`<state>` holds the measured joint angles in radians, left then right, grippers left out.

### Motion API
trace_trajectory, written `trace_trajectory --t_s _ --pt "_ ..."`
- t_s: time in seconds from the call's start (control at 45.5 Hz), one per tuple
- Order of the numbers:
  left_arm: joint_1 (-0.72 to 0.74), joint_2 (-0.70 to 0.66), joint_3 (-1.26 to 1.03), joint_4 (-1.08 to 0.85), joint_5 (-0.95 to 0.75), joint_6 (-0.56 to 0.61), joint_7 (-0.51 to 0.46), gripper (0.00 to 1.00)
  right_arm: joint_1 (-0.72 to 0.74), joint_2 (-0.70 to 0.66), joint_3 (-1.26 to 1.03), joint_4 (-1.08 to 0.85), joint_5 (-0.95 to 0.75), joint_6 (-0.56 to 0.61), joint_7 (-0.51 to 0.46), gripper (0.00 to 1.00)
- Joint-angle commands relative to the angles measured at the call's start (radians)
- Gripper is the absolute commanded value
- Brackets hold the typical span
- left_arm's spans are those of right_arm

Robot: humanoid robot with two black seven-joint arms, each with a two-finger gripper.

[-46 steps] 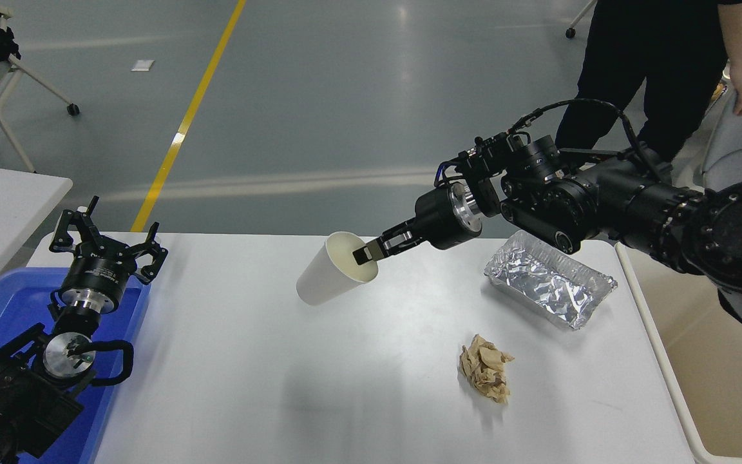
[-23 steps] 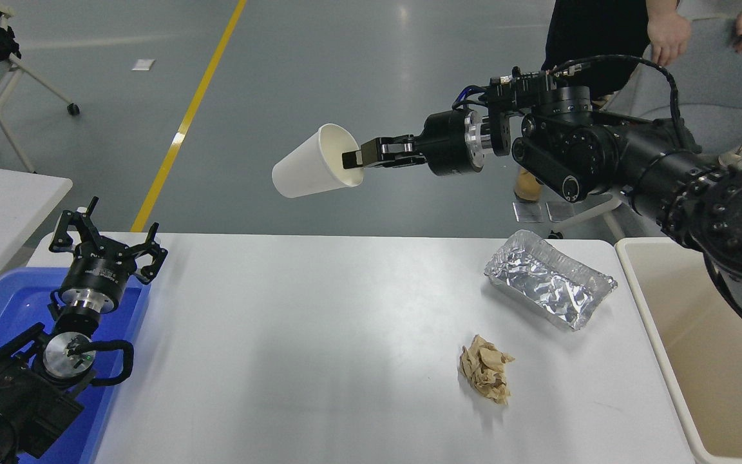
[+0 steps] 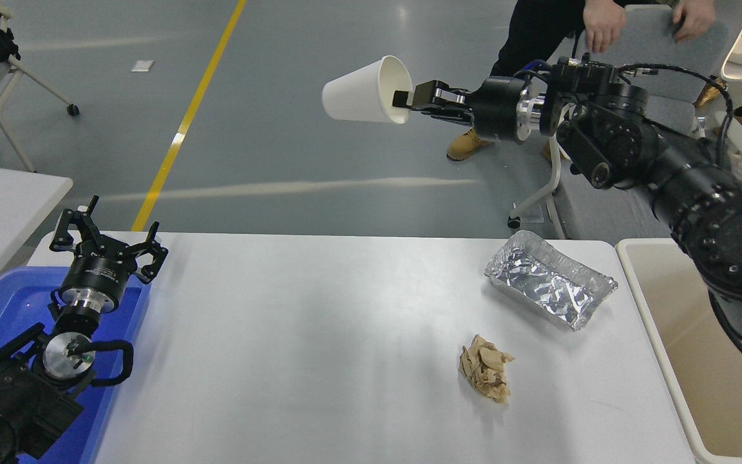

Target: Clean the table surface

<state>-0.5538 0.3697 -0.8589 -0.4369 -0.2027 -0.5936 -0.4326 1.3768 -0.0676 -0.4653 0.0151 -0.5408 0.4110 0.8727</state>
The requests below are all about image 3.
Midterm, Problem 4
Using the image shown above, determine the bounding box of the large pale plastic bin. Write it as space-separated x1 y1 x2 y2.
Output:
616 237 742 464

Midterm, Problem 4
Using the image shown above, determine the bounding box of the white paper cup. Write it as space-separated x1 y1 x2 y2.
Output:
321 55 414 125

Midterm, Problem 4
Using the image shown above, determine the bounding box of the silver foil tray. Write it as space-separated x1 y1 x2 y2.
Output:
483 229 618 331

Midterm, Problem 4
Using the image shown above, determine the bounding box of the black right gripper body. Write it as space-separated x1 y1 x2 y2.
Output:
471 76 526 144

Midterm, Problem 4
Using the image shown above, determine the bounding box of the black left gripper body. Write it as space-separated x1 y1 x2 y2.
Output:
59 249 132 304

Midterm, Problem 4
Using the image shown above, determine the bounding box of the person's left hand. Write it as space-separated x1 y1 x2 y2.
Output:
672 0 718 43

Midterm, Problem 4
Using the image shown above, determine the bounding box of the crumpled tan paper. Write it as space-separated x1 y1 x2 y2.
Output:
458 334 515 405

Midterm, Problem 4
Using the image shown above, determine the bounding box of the person's right hand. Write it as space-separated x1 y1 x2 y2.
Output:
582 0 627 53

